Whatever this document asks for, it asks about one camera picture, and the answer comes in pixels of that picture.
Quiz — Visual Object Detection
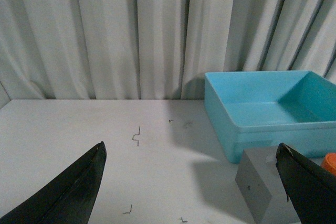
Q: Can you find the blue plastic box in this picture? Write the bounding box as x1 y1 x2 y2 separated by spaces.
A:
204 70 335 164

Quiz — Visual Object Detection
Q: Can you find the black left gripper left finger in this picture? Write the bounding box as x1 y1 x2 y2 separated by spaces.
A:
1 142 107 223

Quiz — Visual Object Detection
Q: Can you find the orange cylinder part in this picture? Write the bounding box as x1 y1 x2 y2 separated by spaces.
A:
321 153 336 176

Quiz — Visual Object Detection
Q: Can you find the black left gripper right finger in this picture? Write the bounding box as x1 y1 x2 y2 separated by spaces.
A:
276 143 335 223

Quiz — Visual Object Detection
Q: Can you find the gray cube part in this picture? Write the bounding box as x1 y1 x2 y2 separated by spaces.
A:
235 146 300 223

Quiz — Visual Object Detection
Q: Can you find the white curtain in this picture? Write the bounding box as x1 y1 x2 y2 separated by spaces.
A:
1 0 335 101

